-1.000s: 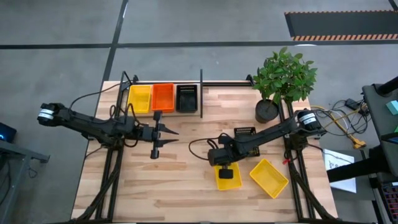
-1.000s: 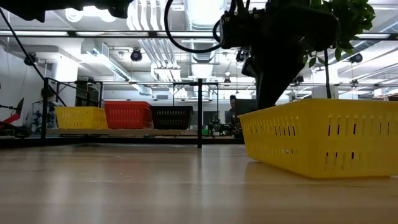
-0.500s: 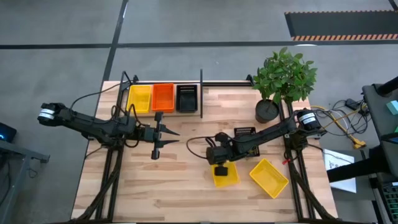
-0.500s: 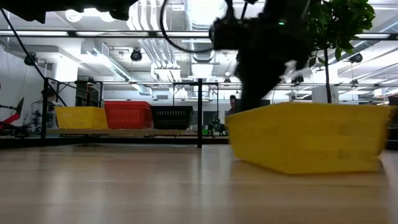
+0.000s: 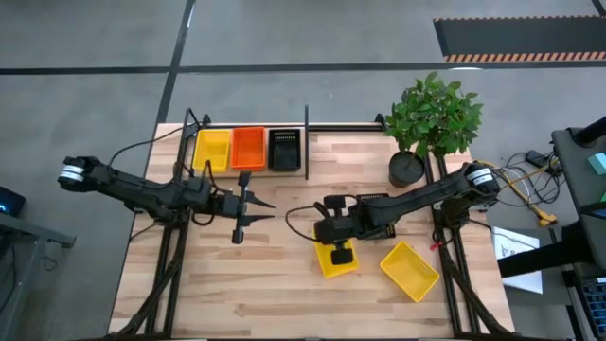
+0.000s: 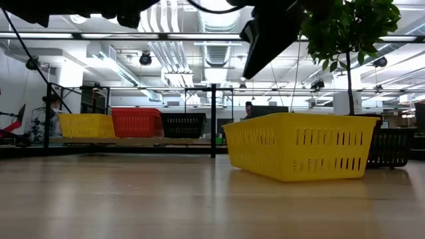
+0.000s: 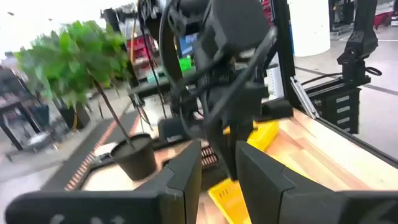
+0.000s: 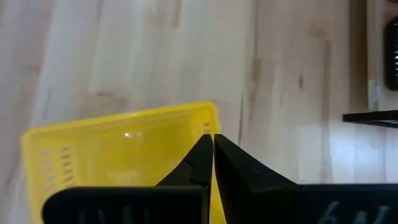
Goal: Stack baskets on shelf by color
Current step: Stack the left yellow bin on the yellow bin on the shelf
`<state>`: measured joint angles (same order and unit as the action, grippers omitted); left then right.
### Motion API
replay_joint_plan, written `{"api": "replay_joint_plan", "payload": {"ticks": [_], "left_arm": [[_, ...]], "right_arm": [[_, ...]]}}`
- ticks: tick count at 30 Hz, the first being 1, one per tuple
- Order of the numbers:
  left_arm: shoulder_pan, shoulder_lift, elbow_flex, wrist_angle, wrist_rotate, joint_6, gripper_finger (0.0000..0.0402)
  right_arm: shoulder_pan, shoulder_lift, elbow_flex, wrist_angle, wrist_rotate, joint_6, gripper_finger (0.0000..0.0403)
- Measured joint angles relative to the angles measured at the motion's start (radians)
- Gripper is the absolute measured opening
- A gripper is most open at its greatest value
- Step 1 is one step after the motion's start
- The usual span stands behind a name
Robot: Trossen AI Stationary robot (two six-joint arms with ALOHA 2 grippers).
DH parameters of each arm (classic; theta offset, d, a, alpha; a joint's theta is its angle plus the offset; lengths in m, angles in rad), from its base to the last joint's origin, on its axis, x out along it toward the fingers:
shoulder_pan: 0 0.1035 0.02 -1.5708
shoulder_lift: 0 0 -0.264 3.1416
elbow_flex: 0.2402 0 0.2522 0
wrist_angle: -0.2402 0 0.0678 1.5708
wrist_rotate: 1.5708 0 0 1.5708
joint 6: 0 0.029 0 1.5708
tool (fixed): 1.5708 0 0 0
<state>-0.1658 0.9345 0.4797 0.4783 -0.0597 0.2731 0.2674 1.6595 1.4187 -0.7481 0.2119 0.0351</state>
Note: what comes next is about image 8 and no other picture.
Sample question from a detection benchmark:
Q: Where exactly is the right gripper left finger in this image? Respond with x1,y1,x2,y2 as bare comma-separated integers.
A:
42,133,214,224

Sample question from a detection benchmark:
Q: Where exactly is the black plastic basket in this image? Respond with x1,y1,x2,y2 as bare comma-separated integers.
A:
383,17,398,92

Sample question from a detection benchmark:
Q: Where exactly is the yellow plastic basket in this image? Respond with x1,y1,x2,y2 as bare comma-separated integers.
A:
20,100,227,224

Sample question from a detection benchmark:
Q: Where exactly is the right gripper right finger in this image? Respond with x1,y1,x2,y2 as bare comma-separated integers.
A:
213,133,398,224

